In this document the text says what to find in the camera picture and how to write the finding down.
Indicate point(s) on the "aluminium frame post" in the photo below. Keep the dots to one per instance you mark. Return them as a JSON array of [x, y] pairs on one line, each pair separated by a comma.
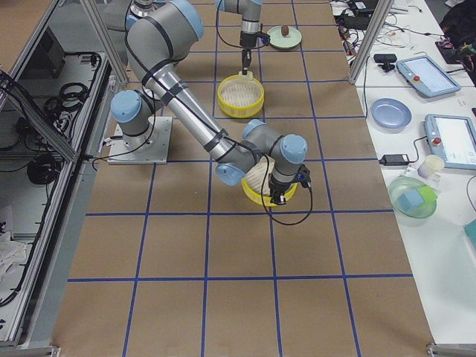
[[376, 22]]

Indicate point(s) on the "green sponge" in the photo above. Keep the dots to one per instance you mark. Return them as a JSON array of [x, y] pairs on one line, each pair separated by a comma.
[[427, 194]]

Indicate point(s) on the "clear glass bowl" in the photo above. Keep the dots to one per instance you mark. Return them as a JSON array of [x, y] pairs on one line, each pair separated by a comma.
[[402, 184]]

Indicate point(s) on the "paper cup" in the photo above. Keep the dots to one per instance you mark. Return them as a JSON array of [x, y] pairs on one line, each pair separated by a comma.
[[430, 165]]

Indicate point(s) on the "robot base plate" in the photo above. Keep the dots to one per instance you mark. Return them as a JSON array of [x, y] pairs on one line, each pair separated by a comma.
[[148, 148]]

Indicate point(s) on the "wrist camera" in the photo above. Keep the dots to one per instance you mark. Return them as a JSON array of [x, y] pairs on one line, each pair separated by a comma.
[[303, 176], [263, 39]]

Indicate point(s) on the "yellow bamboo steamer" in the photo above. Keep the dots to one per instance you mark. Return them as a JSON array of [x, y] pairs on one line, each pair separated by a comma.
[[255, 183], [240, 95]]

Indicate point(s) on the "brown bun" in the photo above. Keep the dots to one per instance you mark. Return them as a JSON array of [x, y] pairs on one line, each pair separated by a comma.
[[284, 30]]

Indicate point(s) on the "blue plate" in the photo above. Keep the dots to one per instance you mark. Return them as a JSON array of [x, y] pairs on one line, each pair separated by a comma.
[[390, 114]]

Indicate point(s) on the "blue sponge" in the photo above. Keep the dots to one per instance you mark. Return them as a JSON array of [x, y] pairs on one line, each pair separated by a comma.
[[410, 203]]

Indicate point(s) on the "lower teach pendant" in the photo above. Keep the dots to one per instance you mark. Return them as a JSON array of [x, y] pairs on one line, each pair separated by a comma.
[[453, 139]]

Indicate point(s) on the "black power adapter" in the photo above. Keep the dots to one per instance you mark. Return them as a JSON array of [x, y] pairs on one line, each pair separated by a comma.
[[394, 160]]

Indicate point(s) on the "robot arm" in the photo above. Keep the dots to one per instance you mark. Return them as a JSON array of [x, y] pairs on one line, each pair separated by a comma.
[[249, 10], [159, 34]]

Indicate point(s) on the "teach pendant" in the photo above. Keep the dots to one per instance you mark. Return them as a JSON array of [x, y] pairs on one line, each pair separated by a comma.
[[453, 139], [427, 77]]

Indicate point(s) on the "mint green plate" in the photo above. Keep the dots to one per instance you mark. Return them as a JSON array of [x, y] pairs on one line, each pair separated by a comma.
[[278, 41]]

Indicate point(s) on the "black webcam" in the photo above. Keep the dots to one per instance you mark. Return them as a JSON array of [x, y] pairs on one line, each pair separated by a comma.
[[385, 61]]

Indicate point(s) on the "upper teach pendant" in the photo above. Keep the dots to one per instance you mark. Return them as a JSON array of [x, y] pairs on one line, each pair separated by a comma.
[[427, 77]]

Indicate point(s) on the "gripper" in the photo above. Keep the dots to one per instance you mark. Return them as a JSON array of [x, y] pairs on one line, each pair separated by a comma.
[[278, 184], [247, 40]]

